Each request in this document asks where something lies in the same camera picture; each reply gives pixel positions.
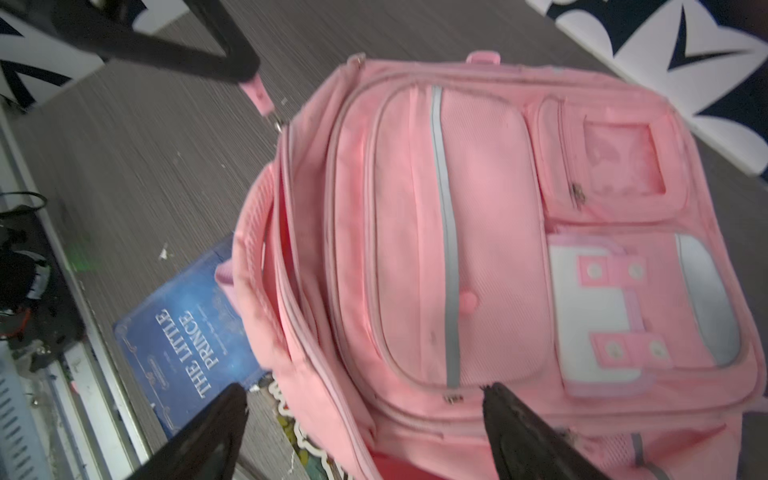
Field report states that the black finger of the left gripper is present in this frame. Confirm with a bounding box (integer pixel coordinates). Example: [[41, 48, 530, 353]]
[[1, 1, 260, 83]]

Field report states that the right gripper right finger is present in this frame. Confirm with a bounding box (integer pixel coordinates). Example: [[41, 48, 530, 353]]
[[482, 383, 606, 480]]

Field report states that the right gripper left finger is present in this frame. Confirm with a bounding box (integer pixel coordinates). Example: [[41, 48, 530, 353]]
[[129, 383, 248, 480]]

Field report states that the blue Little Prince book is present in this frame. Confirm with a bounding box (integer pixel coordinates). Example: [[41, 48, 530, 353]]
[[114, 235, 267, 438]]

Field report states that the pink school backpack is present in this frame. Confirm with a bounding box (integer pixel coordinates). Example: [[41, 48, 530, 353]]
[[216, 52, 767, 479]]

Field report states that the illustrated comic book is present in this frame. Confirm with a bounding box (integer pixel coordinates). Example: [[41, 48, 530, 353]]
[[260, 375, 351, 480]]

